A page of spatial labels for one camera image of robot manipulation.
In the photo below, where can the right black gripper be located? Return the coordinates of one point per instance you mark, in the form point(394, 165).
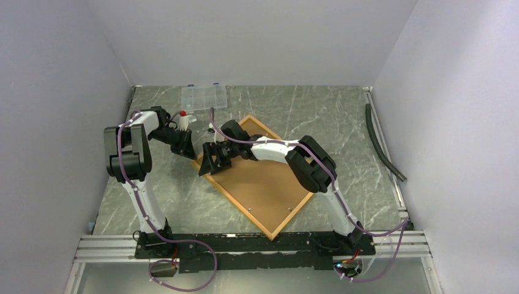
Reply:
point(207, 165)

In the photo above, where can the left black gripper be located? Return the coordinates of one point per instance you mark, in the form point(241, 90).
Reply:
point(185, 147)

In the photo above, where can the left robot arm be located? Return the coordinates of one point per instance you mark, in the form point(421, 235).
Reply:
point(128, 159)

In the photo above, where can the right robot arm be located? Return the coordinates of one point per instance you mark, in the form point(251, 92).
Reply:
point(311, 165)

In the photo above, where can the clear plastic organizer box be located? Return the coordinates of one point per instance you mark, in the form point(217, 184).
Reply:
point(196, 98)

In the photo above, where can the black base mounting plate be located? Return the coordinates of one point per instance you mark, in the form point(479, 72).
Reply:
point(242, 251)

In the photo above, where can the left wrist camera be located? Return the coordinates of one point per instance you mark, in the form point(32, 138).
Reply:
point(184, 120)

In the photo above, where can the aluminium rail frame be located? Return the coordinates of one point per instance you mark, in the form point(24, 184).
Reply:
point(121, 248)

